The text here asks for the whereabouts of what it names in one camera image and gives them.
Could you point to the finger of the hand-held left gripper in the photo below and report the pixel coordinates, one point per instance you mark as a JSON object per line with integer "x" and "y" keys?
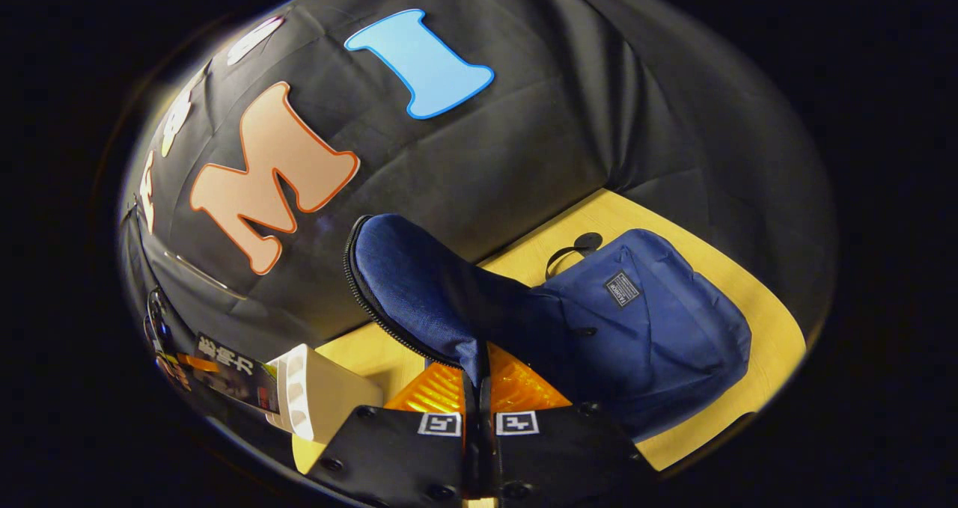
{"x": 196, "y": 362}

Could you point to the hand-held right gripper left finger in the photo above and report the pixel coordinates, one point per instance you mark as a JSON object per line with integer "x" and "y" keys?
{"x": 389, "y": 456}

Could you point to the white bookshelf organizer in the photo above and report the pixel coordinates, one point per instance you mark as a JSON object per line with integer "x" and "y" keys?
{"x": 337, "y": 392}

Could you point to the blue schoolbag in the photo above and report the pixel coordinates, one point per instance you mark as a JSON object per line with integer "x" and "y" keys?
{"x": 658, "y": 328}

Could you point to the black backdrop cloth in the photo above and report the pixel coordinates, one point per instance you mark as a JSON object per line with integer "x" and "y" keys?
{"x": 524, "y": 141}

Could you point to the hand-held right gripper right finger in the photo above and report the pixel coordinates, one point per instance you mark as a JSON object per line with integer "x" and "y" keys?
{"x": 569, "y": 456}

